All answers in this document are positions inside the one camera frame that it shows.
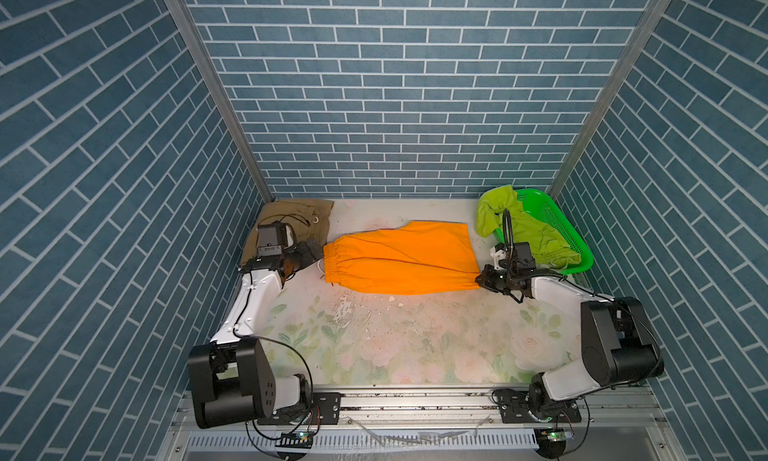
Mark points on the tan drawstring shorts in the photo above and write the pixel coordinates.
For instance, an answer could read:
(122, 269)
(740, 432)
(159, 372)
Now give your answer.
(308, 219)

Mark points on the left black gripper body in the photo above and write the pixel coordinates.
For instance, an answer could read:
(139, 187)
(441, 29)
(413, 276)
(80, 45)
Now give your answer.
(299, 256)

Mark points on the right aluminium corner post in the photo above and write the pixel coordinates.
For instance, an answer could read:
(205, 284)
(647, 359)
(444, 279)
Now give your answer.
(621, 70)

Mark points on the aluminium front rail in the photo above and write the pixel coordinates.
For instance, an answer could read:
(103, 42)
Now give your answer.
(458, 407)

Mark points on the aluminium corner post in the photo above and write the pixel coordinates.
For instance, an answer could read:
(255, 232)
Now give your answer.
(621, 70)
(184, 21)

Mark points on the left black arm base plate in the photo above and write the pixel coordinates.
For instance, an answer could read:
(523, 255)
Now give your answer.
(325, 407)

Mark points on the light green garment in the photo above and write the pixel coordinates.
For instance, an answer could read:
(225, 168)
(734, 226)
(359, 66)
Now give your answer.
(538, 220)

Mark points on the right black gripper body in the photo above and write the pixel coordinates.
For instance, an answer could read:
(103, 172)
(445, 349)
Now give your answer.
(499, 280)

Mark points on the orange shorts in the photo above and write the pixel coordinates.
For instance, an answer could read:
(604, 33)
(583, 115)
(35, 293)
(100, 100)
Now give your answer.
(422, 257)

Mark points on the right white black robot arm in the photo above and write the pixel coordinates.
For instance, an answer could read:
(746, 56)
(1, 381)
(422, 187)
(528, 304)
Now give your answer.
(618, 345)

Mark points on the left aluminium corner post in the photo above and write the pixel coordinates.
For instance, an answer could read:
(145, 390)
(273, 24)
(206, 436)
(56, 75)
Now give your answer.
(184, 21)

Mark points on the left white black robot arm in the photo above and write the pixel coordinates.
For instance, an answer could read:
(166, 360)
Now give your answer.
(231, 379)

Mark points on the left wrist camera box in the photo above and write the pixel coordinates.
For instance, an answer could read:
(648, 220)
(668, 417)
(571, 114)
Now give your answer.
(272, 239)

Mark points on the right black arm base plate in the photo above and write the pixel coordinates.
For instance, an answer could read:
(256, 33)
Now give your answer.
(540, 408)

